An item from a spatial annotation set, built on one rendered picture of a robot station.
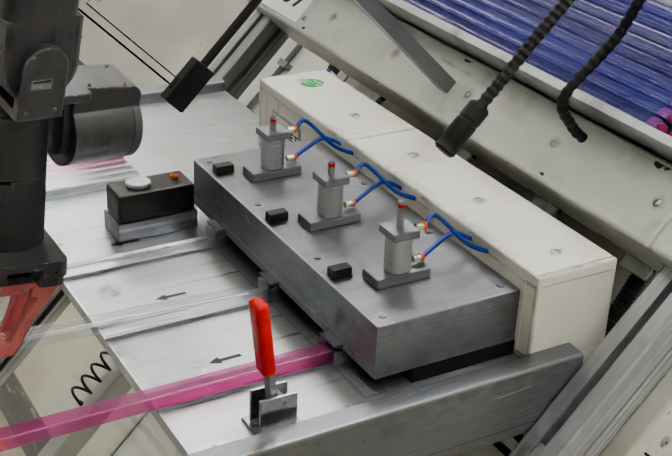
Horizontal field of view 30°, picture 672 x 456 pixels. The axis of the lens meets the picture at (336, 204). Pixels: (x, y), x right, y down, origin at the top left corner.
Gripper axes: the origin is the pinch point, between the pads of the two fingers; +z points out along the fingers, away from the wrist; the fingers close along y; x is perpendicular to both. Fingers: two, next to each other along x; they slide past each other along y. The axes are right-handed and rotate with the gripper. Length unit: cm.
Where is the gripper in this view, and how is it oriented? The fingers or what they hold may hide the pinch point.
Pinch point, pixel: (2, 342)
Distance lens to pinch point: 101.7
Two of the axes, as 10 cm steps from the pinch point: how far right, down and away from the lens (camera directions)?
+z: -1.2, 9.1, 3.9
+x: -8.6, 1.0, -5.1
